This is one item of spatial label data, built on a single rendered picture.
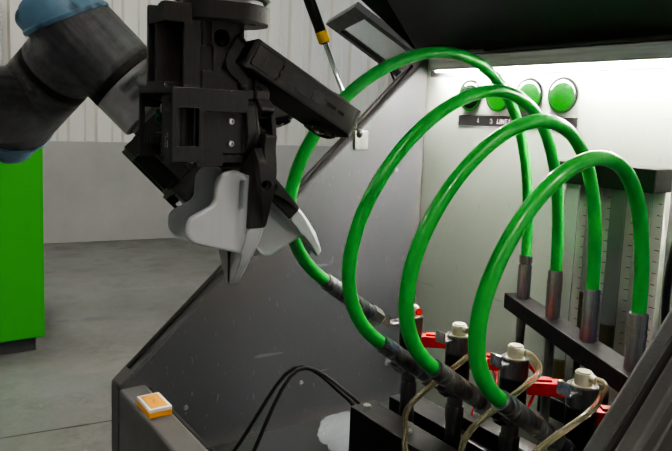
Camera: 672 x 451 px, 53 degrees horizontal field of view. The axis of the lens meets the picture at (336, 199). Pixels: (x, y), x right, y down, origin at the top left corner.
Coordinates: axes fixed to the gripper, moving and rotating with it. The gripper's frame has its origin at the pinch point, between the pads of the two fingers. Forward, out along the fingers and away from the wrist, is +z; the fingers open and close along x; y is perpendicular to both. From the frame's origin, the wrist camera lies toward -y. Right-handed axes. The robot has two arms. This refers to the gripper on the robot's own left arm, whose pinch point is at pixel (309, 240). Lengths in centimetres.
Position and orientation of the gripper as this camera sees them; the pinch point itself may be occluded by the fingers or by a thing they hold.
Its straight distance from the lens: 71.8
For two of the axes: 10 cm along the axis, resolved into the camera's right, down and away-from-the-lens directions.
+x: 3.7, -1.0, -9.2
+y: -6.4, 6.9, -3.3
